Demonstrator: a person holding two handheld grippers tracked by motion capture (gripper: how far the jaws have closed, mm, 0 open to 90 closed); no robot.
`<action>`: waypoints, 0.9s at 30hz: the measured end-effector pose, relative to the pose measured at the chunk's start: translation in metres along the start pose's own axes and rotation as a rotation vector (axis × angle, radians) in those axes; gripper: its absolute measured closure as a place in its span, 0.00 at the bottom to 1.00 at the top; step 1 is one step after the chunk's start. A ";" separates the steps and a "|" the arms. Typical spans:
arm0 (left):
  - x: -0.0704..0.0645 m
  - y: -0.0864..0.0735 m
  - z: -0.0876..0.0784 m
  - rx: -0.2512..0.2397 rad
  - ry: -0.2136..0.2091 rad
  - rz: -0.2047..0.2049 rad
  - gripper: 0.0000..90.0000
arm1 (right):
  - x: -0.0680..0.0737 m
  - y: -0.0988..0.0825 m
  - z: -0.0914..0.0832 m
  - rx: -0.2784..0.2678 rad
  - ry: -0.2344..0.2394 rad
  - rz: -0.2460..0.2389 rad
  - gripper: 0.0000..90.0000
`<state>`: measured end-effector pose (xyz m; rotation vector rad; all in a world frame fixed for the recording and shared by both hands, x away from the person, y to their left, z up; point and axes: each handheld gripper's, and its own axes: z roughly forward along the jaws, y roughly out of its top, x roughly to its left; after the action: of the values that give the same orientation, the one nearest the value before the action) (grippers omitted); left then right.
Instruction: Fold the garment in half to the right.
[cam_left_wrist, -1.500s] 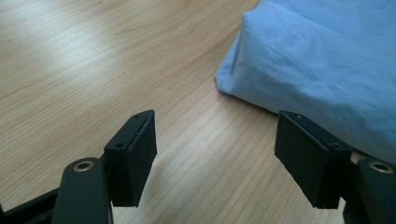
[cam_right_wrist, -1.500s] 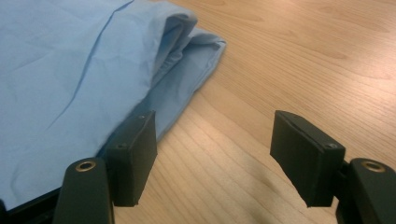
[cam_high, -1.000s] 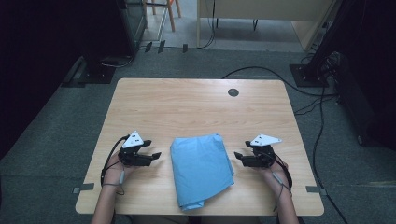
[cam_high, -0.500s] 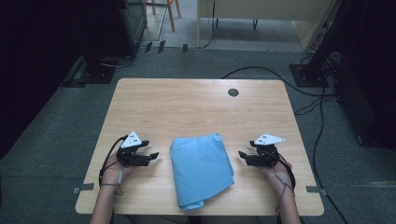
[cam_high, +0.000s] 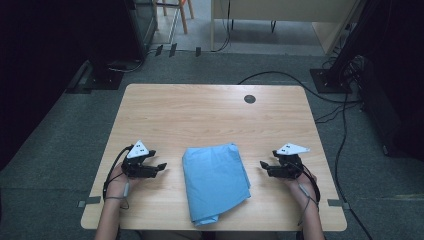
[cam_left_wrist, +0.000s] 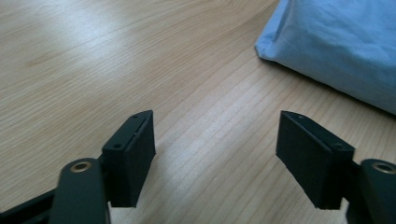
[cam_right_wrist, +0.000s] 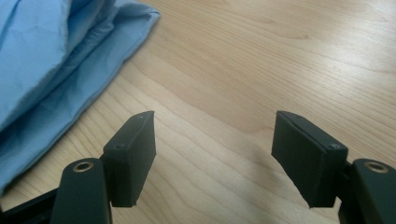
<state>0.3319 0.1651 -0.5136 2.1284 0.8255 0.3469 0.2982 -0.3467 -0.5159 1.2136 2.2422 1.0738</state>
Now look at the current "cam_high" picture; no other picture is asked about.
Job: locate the black cabinet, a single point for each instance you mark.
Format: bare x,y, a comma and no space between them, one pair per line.
143,23

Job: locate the dark floor tape strip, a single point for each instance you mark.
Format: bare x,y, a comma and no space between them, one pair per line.
159,50
172,49
198,51

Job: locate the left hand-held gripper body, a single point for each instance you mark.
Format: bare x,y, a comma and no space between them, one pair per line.
138,168

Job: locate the black equipment box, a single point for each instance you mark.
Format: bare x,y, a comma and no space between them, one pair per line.
383,106

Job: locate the beige desk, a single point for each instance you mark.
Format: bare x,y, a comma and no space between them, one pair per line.
283,8

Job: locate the grey tape piece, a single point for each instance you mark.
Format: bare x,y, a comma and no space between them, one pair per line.
91,200
336,202

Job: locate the light blue shirt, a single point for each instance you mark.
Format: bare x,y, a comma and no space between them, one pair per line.
216,180

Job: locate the black flat stand base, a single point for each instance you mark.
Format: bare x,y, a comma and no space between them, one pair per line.
100,78

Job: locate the person's left hand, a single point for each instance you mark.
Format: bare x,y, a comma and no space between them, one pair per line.
116,186

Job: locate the person's right hand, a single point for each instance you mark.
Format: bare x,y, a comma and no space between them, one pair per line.
305,186

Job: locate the dark round table grommet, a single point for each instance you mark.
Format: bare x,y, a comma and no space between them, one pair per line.
249,99

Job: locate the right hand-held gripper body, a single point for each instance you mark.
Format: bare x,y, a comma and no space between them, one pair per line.
288,168

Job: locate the black stand with base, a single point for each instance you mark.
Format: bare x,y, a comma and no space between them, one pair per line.
330,81

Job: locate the wooden chair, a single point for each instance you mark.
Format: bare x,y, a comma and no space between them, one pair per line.
183,16

